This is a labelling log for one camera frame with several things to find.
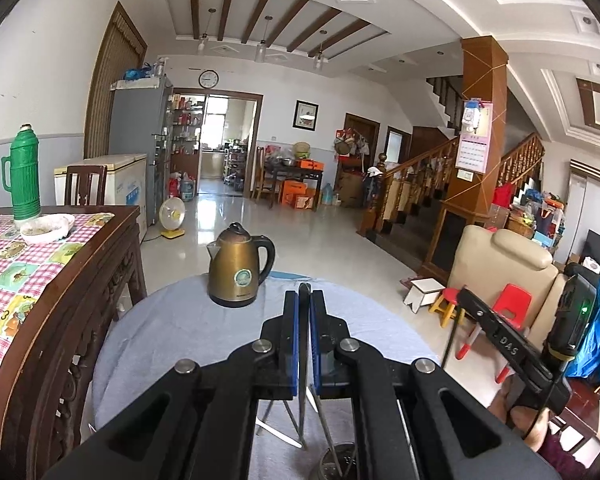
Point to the wooden pillar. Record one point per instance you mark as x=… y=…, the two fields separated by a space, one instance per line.
x=480 y=85

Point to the large water jug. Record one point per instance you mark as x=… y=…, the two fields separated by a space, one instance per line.
x=188 y=189

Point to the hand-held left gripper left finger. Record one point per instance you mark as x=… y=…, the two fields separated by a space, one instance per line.
x=291 y=340

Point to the checkered pink tablecloth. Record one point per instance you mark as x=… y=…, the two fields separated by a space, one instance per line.
x=20 y=270

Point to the bronze electric kettle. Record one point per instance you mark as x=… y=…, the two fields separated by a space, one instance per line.
x=235 y=265

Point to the person's right hand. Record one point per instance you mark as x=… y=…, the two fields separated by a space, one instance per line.
x=525 y=427

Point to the orange cardboard box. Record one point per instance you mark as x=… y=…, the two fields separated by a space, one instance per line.
x=294 y=194

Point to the wooden stair railing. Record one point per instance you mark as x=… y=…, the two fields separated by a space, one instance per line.
x=405 y=185

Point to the dark wooden chair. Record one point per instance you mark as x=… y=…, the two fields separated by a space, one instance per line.
x=72 y=185

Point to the round wall clock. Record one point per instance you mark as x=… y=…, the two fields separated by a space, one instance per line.
x=208 y=79

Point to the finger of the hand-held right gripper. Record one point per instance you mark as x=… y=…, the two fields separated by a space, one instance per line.
x=472 y=305

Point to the framed wall picture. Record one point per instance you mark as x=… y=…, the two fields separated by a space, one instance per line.
x=305 y=115

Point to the pendant lamp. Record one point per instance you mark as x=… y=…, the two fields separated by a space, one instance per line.
x=320 y=57
x=263 y=50
x=203 y=40

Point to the brown wooden door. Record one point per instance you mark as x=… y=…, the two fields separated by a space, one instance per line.
x=110 y=85

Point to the white bowl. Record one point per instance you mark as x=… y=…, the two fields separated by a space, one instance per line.
x=45 y=227

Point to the metal utensil holder cup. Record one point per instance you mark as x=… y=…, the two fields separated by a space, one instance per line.
x=337 y=465

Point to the white chest freezer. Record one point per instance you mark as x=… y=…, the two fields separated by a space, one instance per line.
x=125 y=180

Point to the red plastic child chair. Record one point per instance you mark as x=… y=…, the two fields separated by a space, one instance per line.
x=512 y=302

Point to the red and yellow stool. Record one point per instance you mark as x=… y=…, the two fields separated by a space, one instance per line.
x=447 y=295

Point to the carved wooden table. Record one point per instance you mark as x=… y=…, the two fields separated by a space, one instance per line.
x=80 y=310

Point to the pink wall calendar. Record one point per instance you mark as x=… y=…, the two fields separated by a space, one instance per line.
x=472 y=150

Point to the light blue round tablecloth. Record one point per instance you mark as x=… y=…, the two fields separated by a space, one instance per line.
x=180 y=320

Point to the grey refrigerator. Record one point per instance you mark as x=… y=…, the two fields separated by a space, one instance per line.
x=135 y=120

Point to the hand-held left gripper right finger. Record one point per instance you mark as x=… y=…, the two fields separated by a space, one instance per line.
x=316 y=340

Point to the small white stool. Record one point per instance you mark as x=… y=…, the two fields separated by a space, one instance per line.
x=425 y=287

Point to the dark wooden side table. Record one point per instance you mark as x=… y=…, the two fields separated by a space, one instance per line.
x=292 y=172

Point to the small yellow floor fan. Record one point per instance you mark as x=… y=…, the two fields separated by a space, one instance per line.
x=173 y=212

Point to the beige armchair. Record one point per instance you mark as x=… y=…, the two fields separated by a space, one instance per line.
x=485 y=260

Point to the green thermos flask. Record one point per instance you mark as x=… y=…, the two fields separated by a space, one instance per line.
x=25 y=175

